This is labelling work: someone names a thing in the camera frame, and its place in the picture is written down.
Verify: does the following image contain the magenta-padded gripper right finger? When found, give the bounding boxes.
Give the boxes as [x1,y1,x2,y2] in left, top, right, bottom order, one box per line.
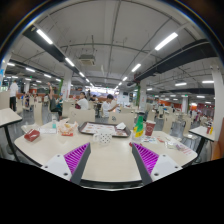
[131,142,184,185]

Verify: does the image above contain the person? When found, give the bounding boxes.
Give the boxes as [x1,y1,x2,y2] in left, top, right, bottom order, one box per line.
[100,93,118,119]
[46,81,64,118]
[8,79,20,113]
[74,91,90,111]

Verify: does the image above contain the beige dining table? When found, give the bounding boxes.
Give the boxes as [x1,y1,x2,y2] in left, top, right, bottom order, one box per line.
[0,107,24,163]
[188,124,216,158]

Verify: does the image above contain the crumpled food wrapper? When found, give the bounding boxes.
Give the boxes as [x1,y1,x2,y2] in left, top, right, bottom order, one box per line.
[56,118,79,137]

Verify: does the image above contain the dark tray with printed paper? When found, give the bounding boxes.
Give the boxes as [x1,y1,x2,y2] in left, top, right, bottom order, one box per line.
[77,120,132,138]

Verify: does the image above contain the white dotted mug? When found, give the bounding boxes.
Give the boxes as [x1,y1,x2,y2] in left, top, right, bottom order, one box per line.
[92,130,114,145]

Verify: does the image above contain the green drink bottle black cap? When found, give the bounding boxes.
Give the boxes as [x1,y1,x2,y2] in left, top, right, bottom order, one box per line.
[132,114,145,144]

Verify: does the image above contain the red paper cup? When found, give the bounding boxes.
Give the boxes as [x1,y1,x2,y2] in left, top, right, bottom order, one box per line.
[144,119,157,137]

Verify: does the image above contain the group of beige chairs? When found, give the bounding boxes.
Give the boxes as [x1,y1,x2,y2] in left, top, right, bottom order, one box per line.
[0,89,224,161]

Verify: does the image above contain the ceiling air conditioner unit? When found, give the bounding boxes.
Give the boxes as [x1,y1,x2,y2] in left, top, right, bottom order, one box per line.
[78,54,96,66]

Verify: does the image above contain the red paper box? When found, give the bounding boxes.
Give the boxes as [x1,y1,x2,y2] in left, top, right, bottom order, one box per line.
[23,128,42,143]

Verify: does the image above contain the printed white paper leaflet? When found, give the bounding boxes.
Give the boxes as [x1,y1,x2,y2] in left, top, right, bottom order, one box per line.
[139,135,159,145]

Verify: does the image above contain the white crumpled napkin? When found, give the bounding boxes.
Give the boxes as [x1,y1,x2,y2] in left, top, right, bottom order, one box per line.
[115,121,128,131]

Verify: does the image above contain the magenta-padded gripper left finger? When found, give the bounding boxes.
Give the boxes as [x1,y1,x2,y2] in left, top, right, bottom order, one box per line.
[41,142,92,185]

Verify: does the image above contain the group of ceiling lights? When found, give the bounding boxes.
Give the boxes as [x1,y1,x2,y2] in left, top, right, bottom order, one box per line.
[6,29,216,101]

